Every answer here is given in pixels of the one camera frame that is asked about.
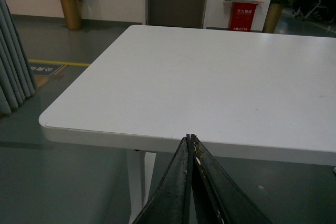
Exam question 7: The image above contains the grey curtain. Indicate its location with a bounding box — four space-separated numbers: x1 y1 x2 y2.
1 0 38 115

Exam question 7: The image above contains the office chair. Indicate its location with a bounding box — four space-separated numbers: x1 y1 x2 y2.
300 0 335 23

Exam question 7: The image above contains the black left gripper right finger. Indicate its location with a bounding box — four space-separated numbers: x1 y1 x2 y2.
191 134 272 223

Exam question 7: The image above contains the black floor sign mat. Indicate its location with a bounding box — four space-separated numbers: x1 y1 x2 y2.
30 62 66 77

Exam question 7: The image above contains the white table leg frame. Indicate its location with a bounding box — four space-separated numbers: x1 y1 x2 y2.
127 150 156 223

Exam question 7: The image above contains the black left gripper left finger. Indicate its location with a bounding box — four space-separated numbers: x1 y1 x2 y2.
134 134 193 223

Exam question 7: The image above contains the red fire extinguisher box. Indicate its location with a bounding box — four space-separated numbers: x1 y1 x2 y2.
224 0 263 32

